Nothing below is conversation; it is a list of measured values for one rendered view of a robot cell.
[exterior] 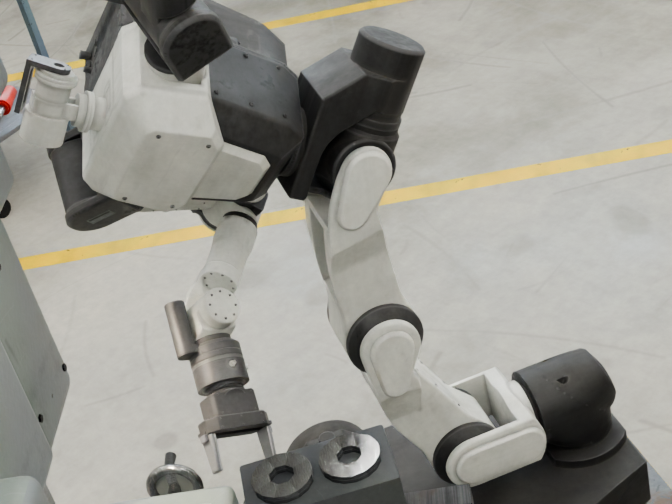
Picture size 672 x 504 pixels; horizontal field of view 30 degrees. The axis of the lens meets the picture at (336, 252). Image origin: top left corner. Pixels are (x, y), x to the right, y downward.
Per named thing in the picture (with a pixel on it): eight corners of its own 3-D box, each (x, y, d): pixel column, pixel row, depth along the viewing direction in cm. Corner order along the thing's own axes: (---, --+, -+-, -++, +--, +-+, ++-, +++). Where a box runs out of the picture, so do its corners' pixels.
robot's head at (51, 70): (70, 118, 192) (21, 102, 191) (84, 66, 188) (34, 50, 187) (61, 131, 186) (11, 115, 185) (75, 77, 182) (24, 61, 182)
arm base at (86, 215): (87, 158, 221) (34, 150, 212) (132, 122, 213) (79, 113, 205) (109, 234, 216) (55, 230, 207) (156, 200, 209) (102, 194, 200)
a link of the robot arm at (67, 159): (114, 162, 221) (42, 163, 213) (135, 136, 214) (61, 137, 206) (131, 221, 217) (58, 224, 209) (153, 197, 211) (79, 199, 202)
